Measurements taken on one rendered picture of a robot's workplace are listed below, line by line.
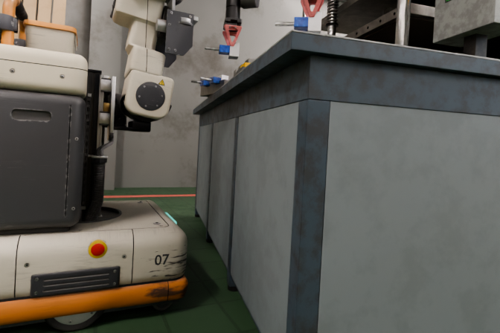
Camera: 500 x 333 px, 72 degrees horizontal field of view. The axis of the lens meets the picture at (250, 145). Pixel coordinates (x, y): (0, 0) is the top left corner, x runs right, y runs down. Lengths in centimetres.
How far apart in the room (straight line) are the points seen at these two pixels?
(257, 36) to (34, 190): 387
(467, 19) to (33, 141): 162
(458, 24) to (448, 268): 109
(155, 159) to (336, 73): 349
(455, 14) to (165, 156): 322
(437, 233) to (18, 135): 110
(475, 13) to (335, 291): 126
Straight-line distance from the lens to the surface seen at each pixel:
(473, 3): 173
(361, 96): 78
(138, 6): 142
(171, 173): 416
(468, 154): 96
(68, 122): 114
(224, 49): 139
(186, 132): 417
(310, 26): 104
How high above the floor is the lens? 58
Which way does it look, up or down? 1 degrees down
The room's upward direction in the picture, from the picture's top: 3 degrees clockwise
